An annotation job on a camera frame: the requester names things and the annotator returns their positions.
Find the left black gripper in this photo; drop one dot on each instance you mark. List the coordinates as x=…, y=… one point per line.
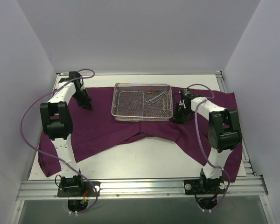
x=82, y=97

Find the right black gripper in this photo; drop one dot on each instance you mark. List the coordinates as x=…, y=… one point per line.
x=180, y=108

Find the purple cloth wrap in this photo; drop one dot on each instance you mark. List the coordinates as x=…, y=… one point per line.
x=96, y=131

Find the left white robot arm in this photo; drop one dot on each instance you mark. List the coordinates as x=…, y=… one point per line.
x=58, y=125

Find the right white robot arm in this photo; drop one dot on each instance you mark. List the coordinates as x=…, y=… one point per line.
x=224, y=131

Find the silver surgical forceps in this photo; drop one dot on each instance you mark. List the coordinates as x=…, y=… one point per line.
x=159, y=98

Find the silver surgical scissors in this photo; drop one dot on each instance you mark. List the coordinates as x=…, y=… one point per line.
x=149, y=101

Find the metal mesh instrument tray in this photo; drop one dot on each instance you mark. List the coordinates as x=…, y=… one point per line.
x=128, y=103

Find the back aluminium rail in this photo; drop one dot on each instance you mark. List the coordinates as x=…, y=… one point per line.
x=157, y=73

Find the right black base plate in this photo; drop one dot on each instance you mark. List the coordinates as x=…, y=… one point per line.
x=204, y=187

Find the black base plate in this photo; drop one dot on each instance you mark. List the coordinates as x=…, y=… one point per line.
x=78, y=189
x=204, y=187

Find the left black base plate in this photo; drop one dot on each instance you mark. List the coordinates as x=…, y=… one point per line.
x=78, y=189

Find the front aluminium rail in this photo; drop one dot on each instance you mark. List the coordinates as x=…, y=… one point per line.
x=138, y=188

